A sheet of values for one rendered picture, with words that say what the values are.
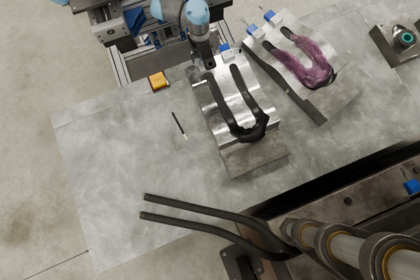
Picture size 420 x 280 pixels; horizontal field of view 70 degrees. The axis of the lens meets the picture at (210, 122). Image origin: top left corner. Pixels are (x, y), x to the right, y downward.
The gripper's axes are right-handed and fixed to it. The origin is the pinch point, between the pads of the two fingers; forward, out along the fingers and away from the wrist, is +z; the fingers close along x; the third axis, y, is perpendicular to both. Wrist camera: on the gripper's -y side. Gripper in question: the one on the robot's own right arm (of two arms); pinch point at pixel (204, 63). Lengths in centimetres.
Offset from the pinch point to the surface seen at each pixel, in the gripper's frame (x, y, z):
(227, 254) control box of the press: 23, -85, 89
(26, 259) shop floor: 143, -39, 90
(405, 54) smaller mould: -81, -29, 4
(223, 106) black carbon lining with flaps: -0.1, -20.0, 2.0
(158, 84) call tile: 21.2, 2.0, 6.6
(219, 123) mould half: 4.8, -26.9, -1.9
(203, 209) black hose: 23, -54, 2
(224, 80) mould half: -5.2, -9.7, 1.8
